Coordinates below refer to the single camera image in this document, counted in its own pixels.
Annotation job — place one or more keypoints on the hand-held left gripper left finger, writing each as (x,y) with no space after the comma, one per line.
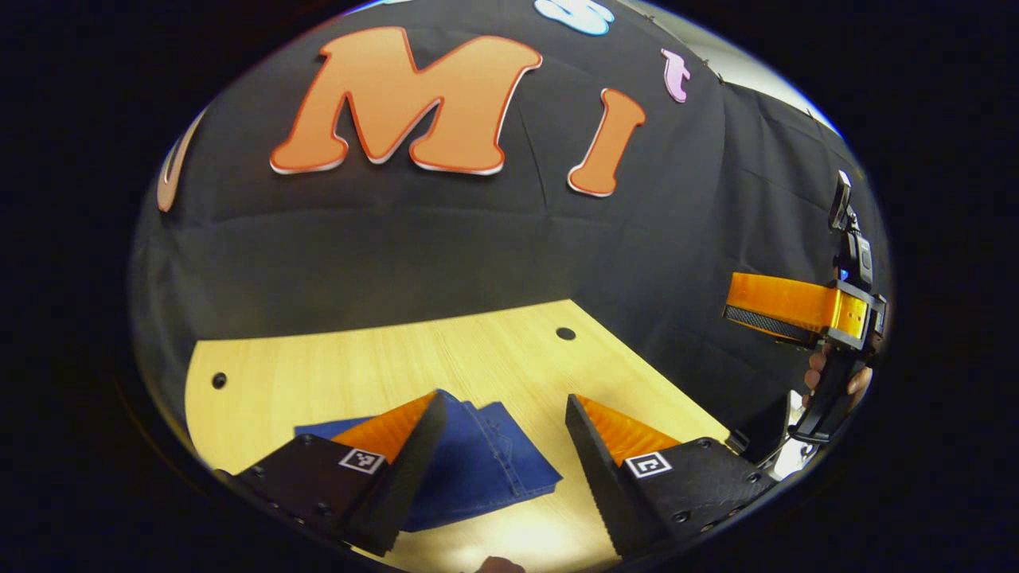
(406,469)

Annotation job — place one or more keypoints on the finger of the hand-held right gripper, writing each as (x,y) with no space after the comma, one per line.
(780,298)

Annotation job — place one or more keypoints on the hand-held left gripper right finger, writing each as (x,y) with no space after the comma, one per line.
(601,469)

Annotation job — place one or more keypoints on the blue denim jeans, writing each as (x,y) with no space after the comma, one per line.
(486,461)

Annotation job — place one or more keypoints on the black backdrop cloth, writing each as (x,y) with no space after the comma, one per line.
(446,239)

